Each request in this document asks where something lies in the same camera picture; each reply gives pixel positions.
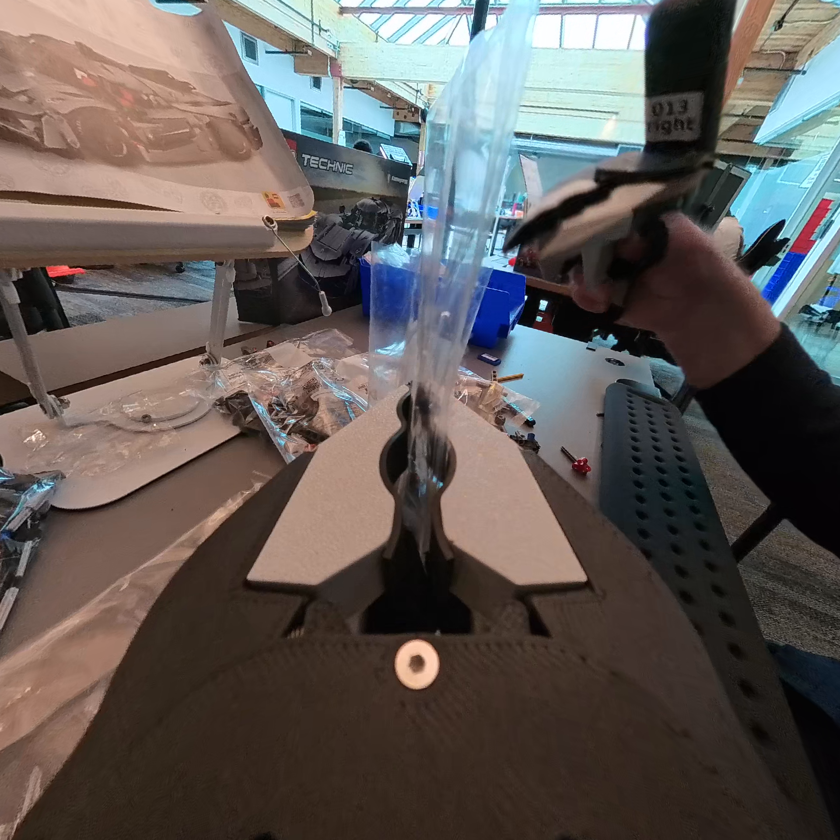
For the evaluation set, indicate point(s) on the stack of red blue bins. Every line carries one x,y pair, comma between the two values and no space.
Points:
797,262

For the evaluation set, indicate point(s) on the wide clear lego bag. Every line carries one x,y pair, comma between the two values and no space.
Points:
459,197

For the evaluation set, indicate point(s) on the orange red object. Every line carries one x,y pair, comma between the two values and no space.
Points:
65,273

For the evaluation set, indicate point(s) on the black perforated office chair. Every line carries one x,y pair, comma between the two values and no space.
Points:
656,472

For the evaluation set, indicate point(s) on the scattered loose lego pieces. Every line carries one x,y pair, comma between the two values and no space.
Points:
528,441

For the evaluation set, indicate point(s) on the wooden book stand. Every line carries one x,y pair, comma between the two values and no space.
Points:
131,229

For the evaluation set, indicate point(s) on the black panel on pole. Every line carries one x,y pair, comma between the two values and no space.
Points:
725,190

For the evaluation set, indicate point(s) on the blue plastic storage bin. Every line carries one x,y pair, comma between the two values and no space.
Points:
505,308

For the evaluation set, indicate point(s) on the yellow lego axle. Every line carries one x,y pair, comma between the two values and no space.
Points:
512,377

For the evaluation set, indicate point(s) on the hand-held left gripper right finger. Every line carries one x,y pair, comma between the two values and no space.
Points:
512,525

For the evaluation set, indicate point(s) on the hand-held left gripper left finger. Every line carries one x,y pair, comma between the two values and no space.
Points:
328,525

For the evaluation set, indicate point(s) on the person's right hand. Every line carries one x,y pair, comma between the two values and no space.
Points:
702,315

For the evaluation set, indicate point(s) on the red lego knob on axle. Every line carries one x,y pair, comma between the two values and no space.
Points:
581,466

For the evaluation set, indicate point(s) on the yellow instruction booklet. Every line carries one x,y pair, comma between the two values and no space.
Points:
300,222

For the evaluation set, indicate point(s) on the black lego set box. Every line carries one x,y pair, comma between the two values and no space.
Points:
341,177

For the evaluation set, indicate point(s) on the black metal post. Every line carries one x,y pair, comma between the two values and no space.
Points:
479,16

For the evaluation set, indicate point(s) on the grey car instruction booklet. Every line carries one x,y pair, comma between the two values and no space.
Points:
197,177

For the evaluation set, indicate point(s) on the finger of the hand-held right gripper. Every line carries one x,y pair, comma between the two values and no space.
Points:
610,216
571,193

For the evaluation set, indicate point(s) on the pile of lego part bags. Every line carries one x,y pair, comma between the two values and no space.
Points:
295,400

